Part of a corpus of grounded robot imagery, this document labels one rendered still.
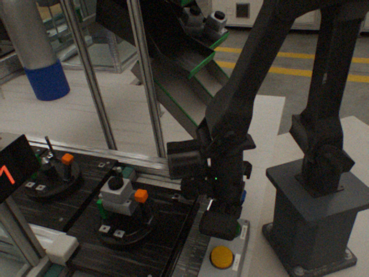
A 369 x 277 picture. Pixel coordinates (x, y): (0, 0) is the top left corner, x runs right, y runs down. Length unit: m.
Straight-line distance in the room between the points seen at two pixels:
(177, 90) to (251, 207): 0.38
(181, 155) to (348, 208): 0.31
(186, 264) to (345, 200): 0.31
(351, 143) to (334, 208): 0.52
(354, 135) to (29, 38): 1.28
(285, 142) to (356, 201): 0.48
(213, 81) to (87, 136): 0.52
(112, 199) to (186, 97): 0.39
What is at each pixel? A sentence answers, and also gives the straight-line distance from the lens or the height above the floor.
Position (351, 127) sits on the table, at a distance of 1.19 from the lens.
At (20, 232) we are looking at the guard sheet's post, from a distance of 0.67.
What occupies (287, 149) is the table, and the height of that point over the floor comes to 0.86.
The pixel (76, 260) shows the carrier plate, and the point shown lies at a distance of 0.70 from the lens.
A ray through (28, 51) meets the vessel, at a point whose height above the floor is 1.09.
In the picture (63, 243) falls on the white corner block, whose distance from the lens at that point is 0.71.
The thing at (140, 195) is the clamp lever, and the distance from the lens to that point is 0.61.
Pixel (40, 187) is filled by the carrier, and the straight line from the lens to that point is 0.83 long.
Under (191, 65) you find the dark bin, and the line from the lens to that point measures 0.78.
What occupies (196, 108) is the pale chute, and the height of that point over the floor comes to 1.05.
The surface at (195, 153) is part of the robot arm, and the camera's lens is 0.51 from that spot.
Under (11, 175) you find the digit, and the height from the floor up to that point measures 1.20.
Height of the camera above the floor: 1.50
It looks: 36 degrees down
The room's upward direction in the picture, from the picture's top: 7 degrees counter-clockwise
